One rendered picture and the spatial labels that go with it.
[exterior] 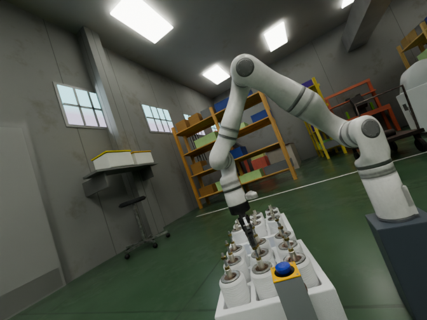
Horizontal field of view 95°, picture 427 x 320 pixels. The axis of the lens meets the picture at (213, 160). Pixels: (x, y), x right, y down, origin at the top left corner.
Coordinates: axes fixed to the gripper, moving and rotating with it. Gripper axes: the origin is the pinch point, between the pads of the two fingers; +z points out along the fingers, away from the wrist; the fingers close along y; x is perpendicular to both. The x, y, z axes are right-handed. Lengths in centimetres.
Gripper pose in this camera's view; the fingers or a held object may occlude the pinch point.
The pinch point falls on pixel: (251, 240)
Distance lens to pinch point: 77.3
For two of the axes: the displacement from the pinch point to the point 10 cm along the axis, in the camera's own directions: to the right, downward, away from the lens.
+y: -0.1, -0.9, -10.0
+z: 3.5, 9.3, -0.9
